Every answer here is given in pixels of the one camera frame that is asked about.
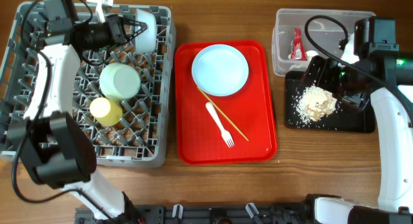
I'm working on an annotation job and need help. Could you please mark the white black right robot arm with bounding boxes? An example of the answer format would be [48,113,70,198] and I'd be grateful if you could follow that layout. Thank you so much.
[301,16,412,223]

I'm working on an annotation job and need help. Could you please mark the red snack wrapper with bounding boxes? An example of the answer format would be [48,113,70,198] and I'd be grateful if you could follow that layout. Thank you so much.
[290,28,307,61]

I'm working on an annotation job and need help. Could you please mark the yellow plastic cup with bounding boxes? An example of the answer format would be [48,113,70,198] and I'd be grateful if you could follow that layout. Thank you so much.
[90,97,123,127]

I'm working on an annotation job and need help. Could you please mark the black waste tray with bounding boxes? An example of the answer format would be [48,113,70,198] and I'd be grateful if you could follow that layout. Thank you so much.
[284,71,376,133]

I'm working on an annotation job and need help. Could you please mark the red plastic tray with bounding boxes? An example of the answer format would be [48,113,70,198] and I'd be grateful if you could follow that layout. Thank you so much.
[174,40,277,165]

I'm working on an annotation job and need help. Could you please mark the grey plastic dishwasher rack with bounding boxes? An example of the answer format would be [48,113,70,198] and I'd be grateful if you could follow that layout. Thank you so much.
[1,2,176,167]

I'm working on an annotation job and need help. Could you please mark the green plastic bowl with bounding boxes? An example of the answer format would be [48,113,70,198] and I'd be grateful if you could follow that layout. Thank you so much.
[99,63,141,103]

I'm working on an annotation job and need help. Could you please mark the white plastic fork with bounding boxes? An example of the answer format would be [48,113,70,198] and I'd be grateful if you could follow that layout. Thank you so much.
[205,102,234,148]

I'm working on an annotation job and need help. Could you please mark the rice and food scraps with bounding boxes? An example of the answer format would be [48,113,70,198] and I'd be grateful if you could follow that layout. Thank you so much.
[290,85,337,126]

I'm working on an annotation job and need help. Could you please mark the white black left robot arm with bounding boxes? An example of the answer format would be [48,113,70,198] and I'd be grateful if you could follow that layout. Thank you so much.
[7,0,147,223]

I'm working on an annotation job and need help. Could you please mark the light blue round plate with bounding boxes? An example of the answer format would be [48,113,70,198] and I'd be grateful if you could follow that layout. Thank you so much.
[191,44,249,97]

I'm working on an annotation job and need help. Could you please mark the white small bowl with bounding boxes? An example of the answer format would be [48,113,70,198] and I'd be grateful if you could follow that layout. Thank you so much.
[134,9,157,54]

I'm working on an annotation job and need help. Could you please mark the clear plastic waste bin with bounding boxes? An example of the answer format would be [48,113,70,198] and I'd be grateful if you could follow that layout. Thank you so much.
[272,8,374,77]

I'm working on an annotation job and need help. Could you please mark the wooden chopstick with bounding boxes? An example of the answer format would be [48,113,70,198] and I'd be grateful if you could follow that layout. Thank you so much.
[197,87,249,141]

